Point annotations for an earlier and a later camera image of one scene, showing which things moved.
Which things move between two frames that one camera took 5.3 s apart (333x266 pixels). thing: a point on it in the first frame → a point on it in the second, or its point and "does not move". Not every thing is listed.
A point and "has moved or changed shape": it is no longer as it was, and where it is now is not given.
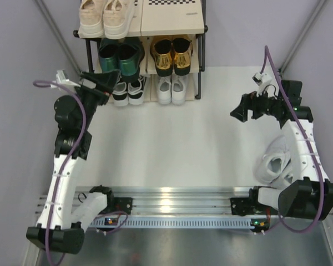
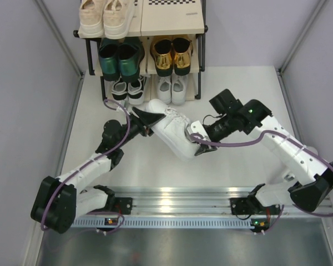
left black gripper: x=105 y=83 → x=145 y=120
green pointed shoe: x=108 y=55 does not move
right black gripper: x=249 y=102 → x=205 y=148
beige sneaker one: x=91 y=24 does not move
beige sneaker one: x=116 y=18 does not move
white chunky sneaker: x=275 y=157 has moved or changed shape
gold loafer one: x=182 y=49 does not move
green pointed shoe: x=131 y=54 does not move
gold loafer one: x=161 y=52 does not move
